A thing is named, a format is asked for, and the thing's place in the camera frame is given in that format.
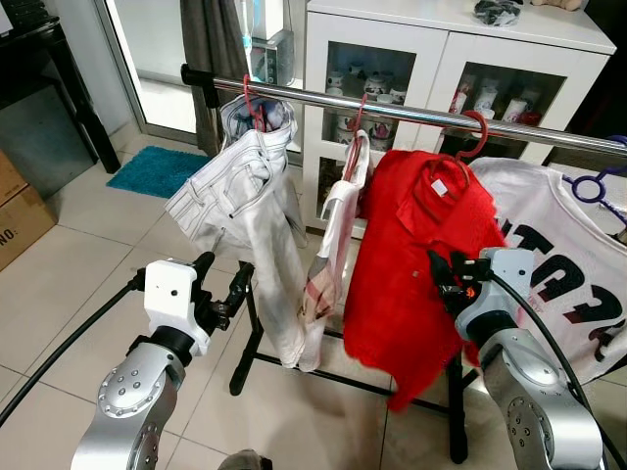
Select dark grey curtain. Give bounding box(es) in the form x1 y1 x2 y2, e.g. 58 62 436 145
179 0 251 153

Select small white garment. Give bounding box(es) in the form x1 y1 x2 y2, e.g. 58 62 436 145
299 132 371 373

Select black bundled object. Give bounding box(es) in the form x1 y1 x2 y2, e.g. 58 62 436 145
473 0 523 25

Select steel clothes rack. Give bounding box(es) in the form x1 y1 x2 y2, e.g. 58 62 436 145
181 64 627 466

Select purple clothes hanger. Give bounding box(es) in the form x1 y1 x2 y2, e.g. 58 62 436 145
568 135 627 221

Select red clothes hanger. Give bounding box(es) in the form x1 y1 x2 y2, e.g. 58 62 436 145
240 73 267 133
453 110 489 163

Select red polo shirt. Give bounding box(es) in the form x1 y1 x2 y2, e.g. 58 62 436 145
341 149 508 412

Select white glass door cabinet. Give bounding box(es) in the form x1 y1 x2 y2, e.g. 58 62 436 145
304 0 627 231

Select plain brown cardboard box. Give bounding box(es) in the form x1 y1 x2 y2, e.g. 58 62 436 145
0 147 30 207

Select printed brown cardboard box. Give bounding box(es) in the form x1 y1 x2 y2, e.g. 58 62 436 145
0 186 58 273

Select thin pink clothes hanger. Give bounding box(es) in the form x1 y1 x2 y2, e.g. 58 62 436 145
348 93 371 182

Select black desk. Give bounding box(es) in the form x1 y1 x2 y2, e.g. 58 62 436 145
0 0 123 175

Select teal floor mat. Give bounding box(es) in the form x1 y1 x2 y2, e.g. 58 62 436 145
106 147 212 200

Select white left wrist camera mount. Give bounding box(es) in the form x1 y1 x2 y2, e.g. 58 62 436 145
142 258 212 355

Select white jeans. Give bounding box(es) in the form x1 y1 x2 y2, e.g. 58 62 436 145
165 96 310 368

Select white jersey black letters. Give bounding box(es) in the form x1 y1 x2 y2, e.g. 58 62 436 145
470 157 627 383

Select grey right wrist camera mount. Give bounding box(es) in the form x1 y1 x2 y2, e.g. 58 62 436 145
456 248 538 339

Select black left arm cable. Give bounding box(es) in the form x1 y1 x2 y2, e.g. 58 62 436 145
0 274 148 427

